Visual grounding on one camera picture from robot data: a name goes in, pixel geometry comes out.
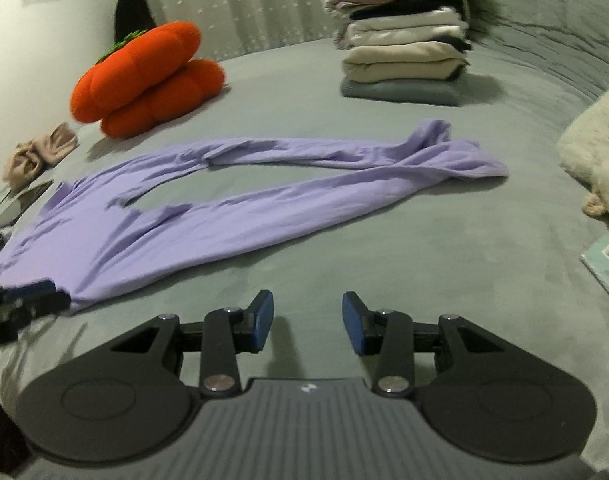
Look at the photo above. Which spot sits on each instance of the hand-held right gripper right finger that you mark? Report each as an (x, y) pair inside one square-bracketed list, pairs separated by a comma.
[(354, 322)]

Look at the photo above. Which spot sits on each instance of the white folded garment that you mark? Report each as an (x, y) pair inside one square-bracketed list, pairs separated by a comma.
[(399, 30)]

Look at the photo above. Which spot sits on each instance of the white plush toy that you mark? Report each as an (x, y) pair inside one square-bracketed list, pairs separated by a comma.
[(599, 145)]

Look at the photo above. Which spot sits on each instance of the beige pink crumpled garment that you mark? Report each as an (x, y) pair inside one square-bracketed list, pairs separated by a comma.
[(34, 155)]

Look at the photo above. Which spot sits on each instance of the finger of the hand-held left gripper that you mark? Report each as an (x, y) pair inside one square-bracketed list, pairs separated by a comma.
[(2, 330), (34, 300)]

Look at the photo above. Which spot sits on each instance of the grey quilted headboard cover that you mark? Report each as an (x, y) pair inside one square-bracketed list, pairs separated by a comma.
[(544, 25)]

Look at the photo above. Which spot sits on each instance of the black hanging garment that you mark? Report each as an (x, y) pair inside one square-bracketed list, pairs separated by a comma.
[(132, 10)]

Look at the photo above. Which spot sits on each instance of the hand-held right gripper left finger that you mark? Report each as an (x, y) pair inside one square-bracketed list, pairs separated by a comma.
[(262, 320)]

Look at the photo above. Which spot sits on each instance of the beige folded garment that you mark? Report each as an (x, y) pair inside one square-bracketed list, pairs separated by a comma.
[(399, 62)]

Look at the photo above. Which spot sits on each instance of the grey star-print curtain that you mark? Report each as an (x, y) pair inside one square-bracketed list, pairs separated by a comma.
[(244, 5)]

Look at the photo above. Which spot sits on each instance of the black tablet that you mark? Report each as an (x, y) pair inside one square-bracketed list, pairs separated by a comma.
[(19, 205)]

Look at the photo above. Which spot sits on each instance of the lilac pants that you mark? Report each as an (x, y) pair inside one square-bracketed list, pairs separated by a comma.
[(184, 230)]

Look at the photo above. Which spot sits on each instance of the grey folded sweater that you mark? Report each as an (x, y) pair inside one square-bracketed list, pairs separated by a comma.
[(399, 91)]

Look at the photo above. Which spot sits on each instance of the orange pumpkin plush cushion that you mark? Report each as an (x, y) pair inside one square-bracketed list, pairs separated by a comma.
[(144, 75)]

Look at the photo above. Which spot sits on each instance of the black folded garment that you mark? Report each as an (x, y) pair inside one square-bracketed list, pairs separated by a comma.
[(424, 7)]

